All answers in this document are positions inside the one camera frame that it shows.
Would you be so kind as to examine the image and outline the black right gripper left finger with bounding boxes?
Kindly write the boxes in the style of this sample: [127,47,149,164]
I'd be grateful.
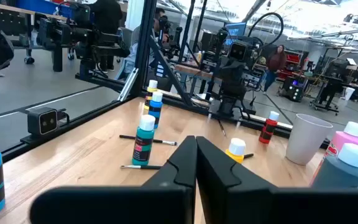
[29,135,197,224]

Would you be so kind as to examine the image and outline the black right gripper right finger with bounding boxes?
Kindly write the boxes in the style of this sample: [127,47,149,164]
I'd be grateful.
[196,136,358,224]

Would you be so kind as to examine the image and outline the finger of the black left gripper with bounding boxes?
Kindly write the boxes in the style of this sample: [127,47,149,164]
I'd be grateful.
[218,60,234,93]
[233,60,249,93]

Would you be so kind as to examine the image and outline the large grey paint bottle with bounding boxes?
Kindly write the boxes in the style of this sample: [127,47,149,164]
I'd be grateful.
[311,142,358,189]

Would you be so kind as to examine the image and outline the large pink paint bottle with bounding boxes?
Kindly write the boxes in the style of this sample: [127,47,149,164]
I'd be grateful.
[310,121,358,187]

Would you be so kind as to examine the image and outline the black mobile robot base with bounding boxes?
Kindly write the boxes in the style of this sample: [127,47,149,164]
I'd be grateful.
[278,76,306,102]

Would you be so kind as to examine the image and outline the small yellow paint bottle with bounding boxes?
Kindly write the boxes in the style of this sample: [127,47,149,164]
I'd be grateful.
[144,80,158,113]
[224,138,247,164]

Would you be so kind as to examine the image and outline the small red paint bottle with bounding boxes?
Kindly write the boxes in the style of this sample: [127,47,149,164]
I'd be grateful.
[258,111,280,144]

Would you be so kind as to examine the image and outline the small teal paint bottle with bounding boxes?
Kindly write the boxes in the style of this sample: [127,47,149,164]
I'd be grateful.
[131,114,157,167]

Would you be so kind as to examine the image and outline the blue lit monitor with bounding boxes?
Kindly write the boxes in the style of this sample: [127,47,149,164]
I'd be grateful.
[224,22,247,46]

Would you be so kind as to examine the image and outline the person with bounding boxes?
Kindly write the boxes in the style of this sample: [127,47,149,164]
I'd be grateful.
[115,7,172,82]
[88,0,124,74]
[261,44,288,96]

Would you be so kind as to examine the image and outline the wooden workbench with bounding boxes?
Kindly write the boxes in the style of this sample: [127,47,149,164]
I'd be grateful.
[174,63,217,97]

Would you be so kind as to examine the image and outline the red storage bins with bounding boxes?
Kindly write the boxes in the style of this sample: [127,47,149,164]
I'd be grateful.
[278,52,301,80]

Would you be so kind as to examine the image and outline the black equipment cart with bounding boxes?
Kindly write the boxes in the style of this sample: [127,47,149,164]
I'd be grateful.
[309,58,354,116]

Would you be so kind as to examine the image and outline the white plastic cup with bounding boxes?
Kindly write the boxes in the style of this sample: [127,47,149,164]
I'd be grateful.
[285,113,334,166]

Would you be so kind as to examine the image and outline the white bucket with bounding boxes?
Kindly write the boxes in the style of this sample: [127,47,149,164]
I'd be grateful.
[337,86,356,108]

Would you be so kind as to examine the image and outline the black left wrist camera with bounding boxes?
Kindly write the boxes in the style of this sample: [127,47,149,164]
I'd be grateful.
[229,42,249,62]

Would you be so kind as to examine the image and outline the black left wrist camera cable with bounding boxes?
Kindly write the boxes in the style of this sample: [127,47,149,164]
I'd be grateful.
[247,12,285,52]

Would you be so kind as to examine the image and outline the black aluminium table frame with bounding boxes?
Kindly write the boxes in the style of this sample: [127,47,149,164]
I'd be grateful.
[0,0,332,162]

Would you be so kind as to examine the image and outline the black table-level camera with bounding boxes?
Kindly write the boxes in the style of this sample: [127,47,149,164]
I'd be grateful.
[26,107,71,136]

